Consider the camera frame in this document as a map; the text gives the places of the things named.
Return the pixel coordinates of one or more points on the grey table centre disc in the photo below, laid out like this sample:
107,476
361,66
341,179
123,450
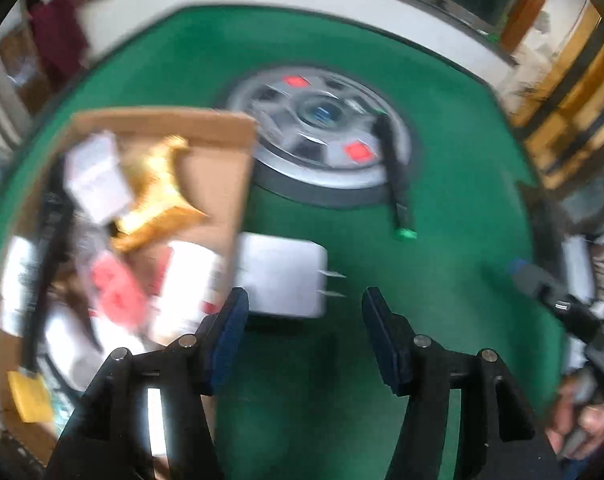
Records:
307,170

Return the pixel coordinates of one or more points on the black marker green ends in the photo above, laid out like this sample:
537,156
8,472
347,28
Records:
396,185

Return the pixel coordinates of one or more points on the yellow snack packet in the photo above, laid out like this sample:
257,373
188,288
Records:
152,210

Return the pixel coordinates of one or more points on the green bottle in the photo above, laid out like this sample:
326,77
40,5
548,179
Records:
492,37

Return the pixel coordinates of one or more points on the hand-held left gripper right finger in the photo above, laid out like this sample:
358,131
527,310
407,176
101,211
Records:
381,340

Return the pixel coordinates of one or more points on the yellow wooden cabinet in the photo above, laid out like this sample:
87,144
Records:
571,110

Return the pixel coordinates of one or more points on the yellow plastic object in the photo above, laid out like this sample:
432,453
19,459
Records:
29,395

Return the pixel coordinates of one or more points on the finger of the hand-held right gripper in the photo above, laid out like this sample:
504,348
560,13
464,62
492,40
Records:
531,277

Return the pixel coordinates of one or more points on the clear package red label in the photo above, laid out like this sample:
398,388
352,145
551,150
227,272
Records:
117,290

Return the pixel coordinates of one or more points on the white charger plug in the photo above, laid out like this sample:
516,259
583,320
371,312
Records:
282,275

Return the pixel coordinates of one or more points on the white bottle red label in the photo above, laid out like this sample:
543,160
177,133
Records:
187,290

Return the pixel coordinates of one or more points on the wooden window frame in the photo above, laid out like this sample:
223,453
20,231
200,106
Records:
526,5

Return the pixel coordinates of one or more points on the maroon cloth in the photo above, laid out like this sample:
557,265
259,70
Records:
57,35

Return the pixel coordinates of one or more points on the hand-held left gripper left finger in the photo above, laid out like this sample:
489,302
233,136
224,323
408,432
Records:
227,340

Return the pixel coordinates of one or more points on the white bottle picture label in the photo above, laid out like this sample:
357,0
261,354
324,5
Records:
77,350

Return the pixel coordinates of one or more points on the person's right hand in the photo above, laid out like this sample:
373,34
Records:
561,420

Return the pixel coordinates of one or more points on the brown cardboard box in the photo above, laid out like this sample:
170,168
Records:
212,175

